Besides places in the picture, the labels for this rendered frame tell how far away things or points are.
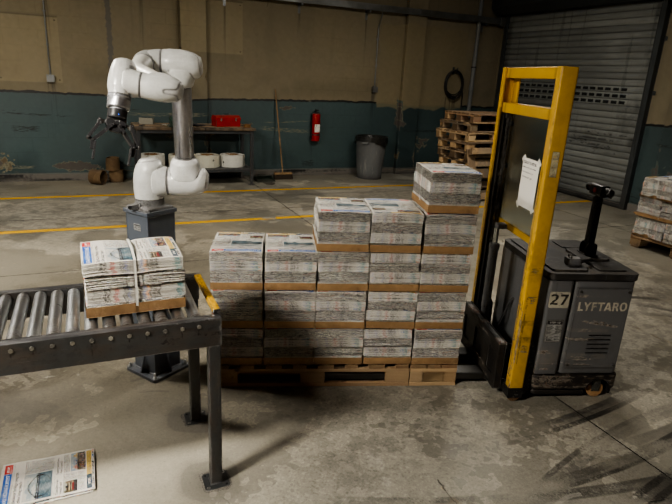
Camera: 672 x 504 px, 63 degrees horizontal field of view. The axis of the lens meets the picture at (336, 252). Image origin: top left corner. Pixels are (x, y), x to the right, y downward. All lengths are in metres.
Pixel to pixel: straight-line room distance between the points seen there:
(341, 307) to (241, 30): 7.13
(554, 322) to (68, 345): 2.46
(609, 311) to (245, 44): 7.56
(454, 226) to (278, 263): 0.99
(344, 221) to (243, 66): 6.93
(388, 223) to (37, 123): 7.16
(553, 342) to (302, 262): 1.50
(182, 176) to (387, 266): 1.21
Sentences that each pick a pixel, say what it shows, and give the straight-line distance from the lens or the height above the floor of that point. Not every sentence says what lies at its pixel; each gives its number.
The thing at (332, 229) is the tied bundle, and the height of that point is 0.96.
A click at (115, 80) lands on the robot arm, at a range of 2.45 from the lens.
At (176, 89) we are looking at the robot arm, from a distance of 2.43.
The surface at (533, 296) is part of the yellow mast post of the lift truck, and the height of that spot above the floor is 0.66.
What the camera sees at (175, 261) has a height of 1.01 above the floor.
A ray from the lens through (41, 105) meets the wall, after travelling 9.40.
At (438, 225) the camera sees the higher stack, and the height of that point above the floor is 1.00.
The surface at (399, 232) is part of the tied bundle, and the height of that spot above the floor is 0.95.
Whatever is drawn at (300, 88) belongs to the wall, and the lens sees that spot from 9.98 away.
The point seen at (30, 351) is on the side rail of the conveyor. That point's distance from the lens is 2.26.
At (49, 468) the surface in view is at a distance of 2.94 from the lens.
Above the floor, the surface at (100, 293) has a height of 0.90.
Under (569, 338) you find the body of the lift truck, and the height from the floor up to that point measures 0.39.
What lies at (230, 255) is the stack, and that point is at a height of 0.80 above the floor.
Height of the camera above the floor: 1.75
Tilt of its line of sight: 18 degrees down
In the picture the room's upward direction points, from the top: 3 degrees clockwise
